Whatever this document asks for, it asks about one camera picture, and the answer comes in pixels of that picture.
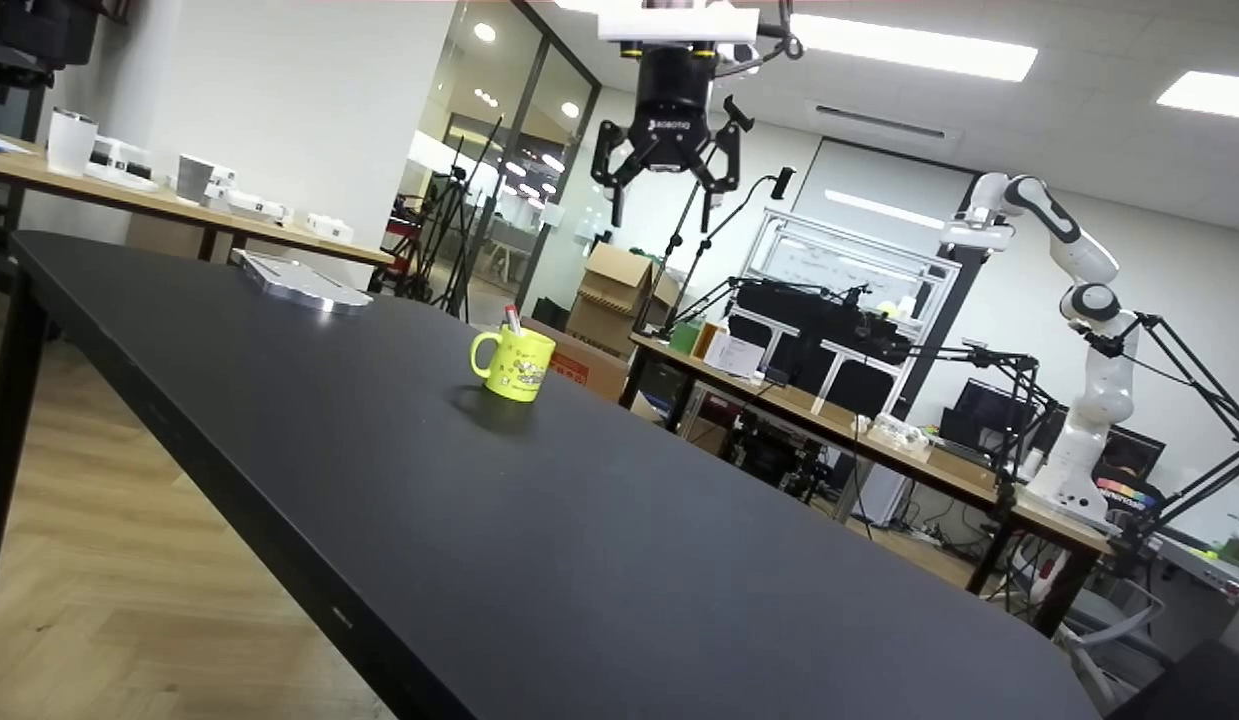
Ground aluminium frame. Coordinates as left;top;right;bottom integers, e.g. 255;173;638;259
727;207;965;413

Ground ceiling light panel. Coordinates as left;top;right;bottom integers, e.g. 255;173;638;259
1156;70;1239;123
787;12;1039;83

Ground ceiling air vent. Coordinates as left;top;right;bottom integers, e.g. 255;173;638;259
812;102;952;141

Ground stack of cardboard boxes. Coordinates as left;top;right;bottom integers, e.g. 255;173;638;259
563;242;682;359

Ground group of black tripods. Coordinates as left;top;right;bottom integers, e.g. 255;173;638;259
377;115;504;319

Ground row of white devices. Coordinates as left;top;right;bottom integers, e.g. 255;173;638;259
83;136;356;246

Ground office chair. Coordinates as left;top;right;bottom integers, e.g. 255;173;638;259
1019;545;1175;713

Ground silver metal plate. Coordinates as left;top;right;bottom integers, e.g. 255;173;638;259
230;248;374;317

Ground yellow mug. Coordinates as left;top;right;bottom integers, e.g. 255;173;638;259
469;323;557;404

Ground white tumbler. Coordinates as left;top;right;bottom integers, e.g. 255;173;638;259
46;107;99;179

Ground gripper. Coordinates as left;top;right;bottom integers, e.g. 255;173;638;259
590;44;745;234

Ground white paper sign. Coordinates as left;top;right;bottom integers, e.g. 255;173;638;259
703;332;767;380

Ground row of monitors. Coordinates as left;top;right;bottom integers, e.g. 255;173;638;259
939;378;1168;513

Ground glass partition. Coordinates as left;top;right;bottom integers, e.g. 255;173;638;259
384;0;603;326

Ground pair of black stands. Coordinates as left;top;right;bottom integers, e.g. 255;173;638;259
643;95;797;331

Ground projection screen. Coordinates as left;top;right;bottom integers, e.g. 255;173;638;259
787;137;982;301

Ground cardboard box with red print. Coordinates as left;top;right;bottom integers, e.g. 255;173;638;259
522;317;631;403

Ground long wooden table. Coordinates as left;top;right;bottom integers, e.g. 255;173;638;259
619;333;1117;641

